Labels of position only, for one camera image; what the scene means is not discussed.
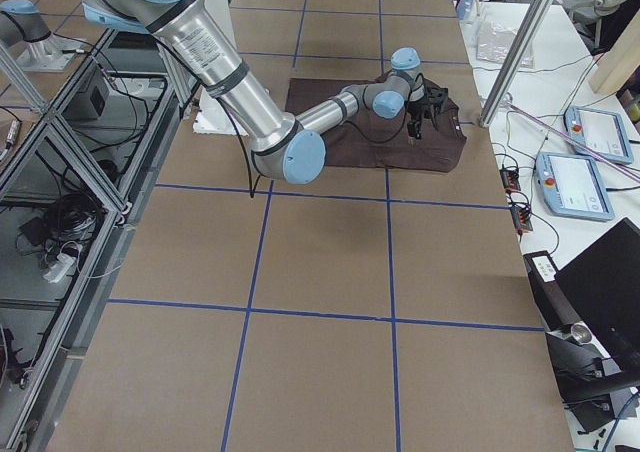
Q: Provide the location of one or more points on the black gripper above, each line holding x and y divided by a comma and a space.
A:
415, 111

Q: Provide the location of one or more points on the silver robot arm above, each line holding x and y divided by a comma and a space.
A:
21, 20
283, 146

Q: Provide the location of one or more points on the silver foil bag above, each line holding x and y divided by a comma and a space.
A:
494, 41

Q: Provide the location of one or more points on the orange black connector block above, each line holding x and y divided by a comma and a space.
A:
510, 179

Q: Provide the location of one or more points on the near teach pendant tablet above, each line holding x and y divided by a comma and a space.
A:
572, 187

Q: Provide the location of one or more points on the teach pendant tablet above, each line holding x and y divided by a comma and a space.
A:
601, 131
572, 187

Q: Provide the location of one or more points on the far teach pendant tablet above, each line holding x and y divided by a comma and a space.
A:
601, 131

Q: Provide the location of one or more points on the wooden beam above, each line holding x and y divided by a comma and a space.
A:
618, 64

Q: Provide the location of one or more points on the black box with label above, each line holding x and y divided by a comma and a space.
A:
555, 308

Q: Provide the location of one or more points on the black monitor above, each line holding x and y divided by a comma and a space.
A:
602, 286

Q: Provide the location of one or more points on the silver metal cup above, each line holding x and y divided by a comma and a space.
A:
580, 334

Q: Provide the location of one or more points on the grey control box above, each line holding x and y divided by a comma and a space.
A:
89, 101

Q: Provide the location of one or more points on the white power strip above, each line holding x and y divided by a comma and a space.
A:
61, 266

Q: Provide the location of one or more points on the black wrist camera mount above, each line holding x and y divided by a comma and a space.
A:
436, 99

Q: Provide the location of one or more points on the aluminium frame post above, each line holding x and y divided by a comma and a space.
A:
533, 18

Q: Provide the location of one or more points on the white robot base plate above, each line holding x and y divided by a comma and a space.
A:
211, 119

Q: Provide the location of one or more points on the aluminium frame rack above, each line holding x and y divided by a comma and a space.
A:
79, 187

